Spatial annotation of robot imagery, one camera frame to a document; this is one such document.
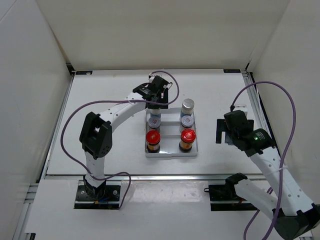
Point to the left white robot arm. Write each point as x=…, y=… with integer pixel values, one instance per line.
x=97, y=130

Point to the tall blue-label bottle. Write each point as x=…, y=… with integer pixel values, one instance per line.
x=155, y=113
x=187, y=108

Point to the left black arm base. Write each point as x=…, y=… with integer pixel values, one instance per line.
x=106, y=199

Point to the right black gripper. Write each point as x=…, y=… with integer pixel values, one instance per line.
x=222, y=127

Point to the small silver-lid jar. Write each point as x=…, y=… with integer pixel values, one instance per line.
x=186, y=122
x=154, y=123

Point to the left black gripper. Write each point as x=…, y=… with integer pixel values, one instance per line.
x=164, y=98

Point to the left blue corner label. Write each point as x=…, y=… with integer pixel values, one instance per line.
x=84, y=72

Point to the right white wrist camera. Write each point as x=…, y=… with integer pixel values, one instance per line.
x=241, y=107

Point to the blue corner label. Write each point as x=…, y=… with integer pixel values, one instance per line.
x=84, y=72
x=231, y=71

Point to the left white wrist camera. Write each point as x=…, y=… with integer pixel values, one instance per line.
x=151, y=77

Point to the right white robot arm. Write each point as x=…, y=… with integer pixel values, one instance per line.
x=292, y=210

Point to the aluminium left rail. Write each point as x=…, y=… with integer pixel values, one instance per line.
x=43, y=172

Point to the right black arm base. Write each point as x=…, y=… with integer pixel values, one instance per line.
x=223, y=197

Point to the right blue corner label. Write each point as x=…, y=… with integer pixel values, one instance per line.
x=231, y=71

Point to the red-lid sauce jar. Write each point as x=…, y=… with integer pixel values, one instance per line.
x=153, y=139
x=187, y=138

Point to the white three-compartment tray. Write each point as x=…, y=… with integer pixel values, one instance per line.
x=170, y=137

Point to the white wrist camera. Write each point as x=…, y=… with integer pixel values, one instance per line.
x=241, y=107
x=151, y=77

